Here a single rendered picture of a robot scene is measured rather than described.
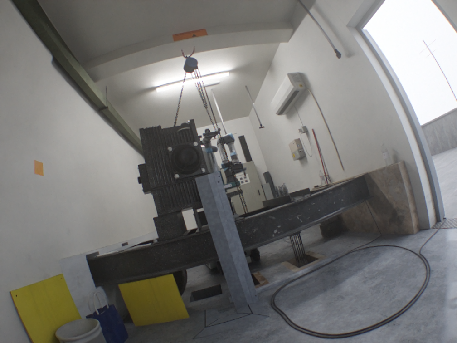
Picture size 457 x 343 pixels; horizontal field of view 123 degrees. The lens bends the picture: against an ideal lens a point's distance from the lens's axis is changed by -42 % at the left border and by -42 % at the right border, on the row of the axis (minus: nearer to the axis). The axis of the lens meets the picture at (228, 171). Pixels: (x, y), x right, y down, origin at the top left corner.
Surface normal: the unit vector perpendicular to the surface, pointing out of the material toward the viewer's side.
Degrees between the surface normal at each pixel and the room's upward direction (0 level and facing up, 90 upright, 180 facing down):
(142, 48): 90
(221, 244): 90
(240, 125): 90
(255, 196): 90
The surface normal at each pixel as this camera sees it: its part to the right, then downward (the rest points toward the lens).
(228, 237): 0.30, -0.25
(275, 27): 0.10, -0.19
